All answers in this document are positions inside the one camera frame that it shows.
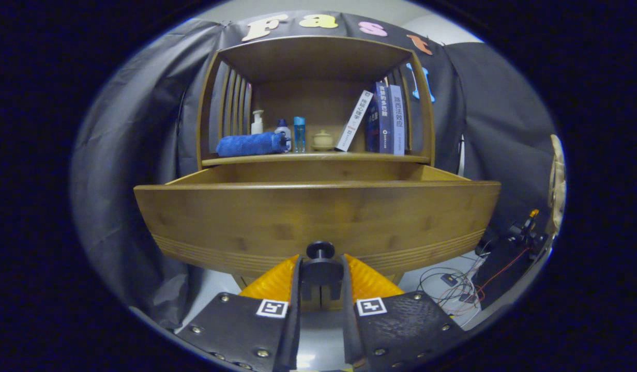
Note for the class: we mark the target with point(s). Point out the dark blue book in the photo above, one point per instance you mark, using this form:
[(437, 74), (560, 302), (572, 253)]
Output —
[(383, 119)]

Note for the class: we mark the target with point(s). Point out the beige object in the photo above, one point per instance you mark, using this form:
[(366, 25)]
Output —
[(558, 181)]

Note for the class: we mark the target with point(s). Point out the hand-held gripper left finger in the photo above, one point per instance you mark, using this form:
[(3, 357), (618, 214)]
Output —
[(293, 320)]

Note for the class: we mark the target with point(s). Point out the white book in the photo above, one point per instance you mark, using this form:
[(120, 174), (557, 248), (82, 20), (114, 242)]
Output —
[(354, 121)]

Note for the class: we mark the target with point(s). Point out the blue folded towel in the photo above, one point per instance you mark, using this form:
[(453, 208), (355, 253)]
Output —
[(246, 144)]

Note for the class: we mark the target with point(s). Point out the wooden drawer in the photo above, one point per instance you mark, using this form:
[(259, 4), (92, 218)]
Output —
[(318, 217)]

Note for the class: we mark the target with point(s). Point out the clear blue bottle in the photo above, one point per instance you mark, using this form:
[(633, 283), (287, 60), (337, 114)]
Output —
[(299, 134)]

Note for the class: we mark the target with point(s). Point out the beige lidded teacup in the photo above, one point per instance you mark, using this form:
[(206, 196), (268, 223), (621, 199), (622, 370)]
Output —
[(322, 140)]

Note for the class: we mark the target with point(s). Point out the black drawer knob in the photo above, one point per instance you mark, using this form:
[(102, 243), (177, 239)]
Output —
[(321, 268)]

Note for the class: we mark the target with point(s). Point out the white bottle with blue cap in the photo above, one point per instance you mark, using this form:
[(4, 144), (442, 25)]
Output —
[(283, 129)]

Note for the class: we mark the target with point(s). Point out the wooden cabinet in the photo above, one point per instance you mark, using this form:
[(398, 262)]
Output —
[(318, 57)]

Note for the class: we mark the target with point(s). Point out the wooden countertop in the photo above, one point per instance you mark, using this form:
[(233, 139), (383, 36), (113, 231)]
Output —
[(349, 156)]

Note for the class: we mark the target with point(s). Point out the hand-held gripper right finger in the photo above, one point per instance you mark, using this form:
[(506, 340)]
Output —
[(349, 325)]

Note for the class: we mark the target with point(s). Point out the pale lavender book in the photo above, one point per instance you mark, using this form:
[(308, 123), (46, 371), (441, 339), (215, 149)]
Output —
[(397, 119)]

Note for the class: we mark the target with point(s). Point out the white pump bottle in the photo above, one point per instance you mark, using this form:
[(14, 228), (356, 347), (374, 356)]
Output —
[(257, 125)]

